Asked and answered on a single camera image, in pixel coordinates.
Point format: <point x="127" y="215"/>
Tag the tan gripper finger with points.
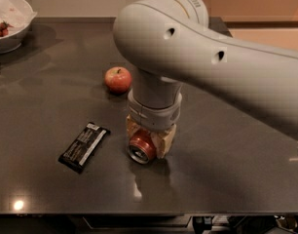
<point x="133" y="129"/>
<point x="162" y="140"/>

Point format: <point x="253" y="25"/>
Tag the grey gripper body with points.
<point x="154" y="113"/>

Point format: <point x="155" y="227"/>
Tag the red coke can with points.
<point x="141" y="147"/>

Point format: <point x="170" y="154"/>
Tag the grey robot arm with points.
<point x="169" y="42"/>

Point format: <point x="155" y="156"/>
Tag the red apple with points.
<point x="117" y="80"/>

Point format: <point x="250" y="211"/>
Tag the black snack bar wrapper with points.
<point x="79" y="152"/>

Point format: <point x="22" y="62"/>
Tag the red strawberries in bowl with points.
<point x="4" y="28"/>

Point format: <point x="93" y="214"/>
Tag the white bowl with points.
<point x="13" y="39"/>

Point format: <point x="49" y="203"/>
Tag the white napkin in bowl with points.
<point x="17" y="13"/>

